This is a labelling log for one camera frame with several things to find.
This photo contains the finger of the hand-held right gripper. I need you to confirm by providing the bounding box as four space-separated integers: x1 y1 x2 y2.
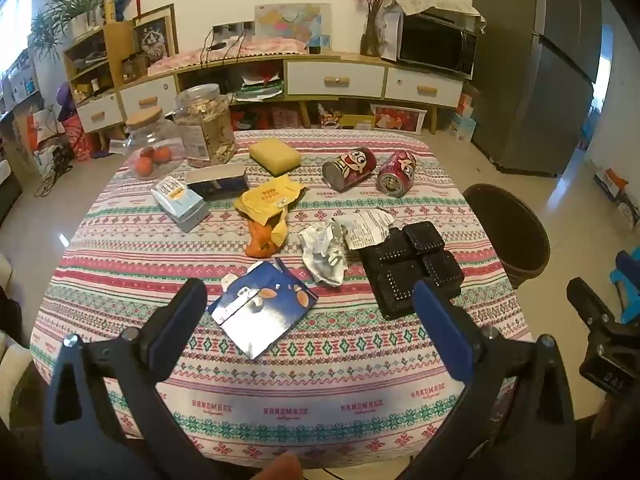
566 277 618 333

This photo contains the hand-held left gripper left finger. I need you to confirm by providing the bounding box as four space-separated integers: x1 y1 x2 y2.
42 276 226 480

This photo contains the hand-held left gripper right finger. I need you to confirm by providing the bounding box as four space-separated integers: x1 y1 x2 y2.
400 278 577 480

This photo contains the black plastic compartment tray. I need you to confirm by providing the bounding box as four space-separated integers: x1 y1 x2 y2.
359 220 466 320

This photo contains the blue carton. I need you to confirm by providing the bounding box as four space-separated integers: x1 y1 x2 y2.
207 258 319 359

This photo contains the brown trash bin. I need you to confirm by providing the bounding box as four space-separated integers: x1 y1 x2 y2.
462 183 552 291

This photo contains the orange wrapper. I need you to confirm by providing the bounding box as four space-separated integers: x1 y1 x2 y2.
244 217 281 259

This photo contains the light blue carton box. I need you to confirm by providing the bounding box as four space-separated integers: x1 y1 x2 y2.
151 176 211 233

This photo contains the white printed paper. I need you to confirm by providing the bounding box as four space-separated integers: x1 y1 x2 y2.
334 208 396 251

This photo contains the white wrapper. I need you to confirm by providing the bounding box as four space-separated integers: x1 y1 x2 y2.
299 220 347 287

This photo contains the dark blue box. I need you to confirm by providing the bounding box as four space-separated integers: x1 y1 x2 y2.
185 162 249 201

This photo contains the red cartoon drink can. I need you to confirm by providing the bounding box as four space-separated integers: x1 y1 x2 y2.
376 150 418 197
321 147 377 192

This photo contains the yellow wrapper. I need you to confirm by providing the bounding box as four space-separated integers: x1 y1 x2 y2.
234 175 307 248

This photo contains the yellow sponge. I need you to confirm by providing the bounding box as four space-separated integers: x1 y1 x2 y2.
248 140 302 177

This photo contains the person's left hand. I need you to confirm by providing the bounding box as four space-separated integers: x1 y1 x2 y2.
262 451 304 480

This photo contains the blue plastic stool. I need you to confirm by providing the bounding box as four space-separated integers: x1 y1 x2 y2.
610 247 640 323

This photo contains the white printed cardboard box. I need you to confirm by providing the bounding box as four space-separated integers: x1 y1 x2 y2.
617 192 640 231

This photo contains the cardboard box with orange label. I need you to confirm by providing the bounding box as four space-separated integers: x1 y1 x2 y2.
595 167 630 201

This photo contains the glass jar with cork lid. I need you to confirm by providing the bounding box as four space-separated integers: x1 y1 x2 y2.
107 106 187 181

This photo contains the pale blue box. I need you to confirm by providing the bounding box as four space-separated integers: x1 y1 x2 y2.
452 112 478 142

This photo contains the clear plastic snack jar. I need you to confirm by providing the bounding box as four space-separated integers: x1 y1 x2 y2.
172 83 237 168

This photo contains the red framed print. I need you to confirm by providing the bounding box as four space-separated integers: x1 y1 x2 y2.
371 104 427 134

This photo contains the small white drawer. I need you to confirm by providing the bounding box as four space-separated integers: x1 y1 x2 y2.
77 92 123 133
120 76 178 116

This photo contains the yellow cartoon box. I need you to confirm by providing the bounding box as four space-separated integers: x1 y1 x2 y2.
320 102 376 131

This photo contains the wide white drawer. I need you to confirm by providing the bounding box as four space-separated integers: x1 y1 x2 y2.
284 60 387 101
385 67 463 107

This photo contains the grey refrigerator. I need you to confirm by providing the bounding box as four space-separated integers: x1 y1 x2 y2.
470 0 606 178

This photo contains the black microwave oven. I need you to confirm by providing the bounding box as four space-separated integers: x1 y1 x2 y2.
396 12 478 80

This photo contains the pink cloth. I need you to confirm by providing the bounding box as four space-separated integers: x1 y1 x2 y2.
147 37 308 76

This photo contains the wooden shelf unit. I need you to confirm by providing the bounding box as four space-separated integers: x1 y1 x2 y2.
62 20 178 133

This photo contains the long wooden cabinet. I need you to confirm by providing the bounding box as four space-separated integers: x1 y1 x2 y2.
117 50 466 136

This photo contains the framed animal picture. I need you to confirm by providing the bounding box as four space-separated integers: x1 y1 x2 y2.
132 4 179 58

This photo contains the glass vase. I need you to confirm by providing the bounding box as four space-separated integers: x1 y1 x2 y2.
360 12 383 56

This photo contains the patterned cloth cover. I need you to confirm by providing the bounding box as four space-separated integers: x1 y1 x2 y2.
382 0 486 31

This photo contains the blue ornament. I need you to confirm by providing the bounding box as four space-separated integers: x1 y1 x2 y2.
107 0 136 23

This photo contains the map poster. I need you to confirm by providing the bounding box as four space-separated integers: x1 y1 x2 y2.
255 2 333 41

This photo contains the green potted plant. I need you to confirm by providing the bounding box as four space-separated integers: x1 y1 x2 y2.
30 0 121 61

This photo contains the wall power strip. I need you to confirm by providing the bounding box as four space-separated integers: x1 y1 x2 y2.
212 20 256 41

